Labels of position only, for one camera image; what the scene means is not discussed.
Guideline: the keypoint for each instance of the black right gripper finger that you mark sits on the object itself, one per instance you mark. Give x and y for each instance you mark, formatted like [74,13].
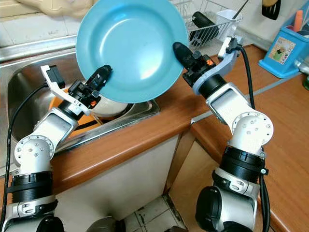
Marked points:
[183,54]

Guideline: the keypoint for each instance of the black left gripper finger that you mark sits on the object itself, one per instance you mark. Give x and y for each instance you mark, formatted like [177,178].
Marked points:
[100,78]

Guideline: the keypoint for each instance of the white ceramic bowl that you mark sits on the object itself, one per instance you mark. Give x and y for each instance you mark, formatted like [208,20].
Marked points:
[111,107]

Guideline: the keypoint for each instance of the teal round plate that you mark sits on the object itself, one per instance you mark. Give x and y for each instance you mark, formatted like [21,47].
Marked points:
[133,48]

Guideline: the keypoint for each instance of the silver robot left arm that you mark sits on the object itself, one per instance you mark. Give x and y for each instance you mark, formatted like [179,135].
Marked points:
[34,150]

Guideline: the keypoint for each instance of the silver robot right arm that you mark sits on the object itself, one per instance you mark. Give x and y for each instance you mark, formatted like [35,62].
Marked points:
[246,125]

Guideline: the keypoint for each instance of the orange plastic cutting board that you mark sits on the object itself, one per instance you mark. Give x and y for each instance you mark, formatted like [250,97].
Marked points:
[56,102]

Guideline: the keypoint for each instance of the black bottle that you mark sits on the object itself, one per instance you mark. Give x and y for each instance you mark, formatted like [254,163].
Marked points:
[203,20]

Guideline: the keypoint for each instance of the white plastic utensil cup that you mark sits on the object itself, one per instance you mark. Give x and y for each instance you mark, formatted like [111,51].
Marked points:
[224,24]

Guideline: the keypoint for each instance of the stainless steel double sink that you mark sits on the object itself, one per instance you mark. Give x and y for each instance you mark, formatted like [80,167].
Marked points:
[29,82]

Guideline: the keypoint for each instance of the blue plastic utensil box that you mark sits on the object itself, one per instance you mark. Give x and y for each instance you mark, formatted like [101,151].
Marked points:
[282,53]

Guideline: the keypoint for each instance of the beige cloth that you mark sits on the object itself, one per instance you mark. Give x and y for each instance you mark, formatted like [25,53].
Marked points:
[53,7]

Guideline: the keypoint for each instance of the white cabinet front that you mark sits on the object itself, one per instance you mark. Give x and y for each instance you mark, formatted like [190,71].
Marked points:
[116,183]

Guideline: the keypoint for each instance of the green container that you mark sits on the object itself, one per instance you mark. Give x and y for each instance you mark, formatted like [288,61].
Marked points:
[305,82]

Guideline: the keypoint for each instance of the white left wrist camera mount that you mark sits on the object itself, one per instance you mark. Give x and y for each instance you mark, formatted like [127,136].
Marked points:
[55,89]

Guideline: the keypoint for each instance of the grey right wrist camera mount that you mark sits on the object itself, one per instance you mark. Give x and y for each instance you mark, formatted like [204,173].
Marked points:
[229,50]

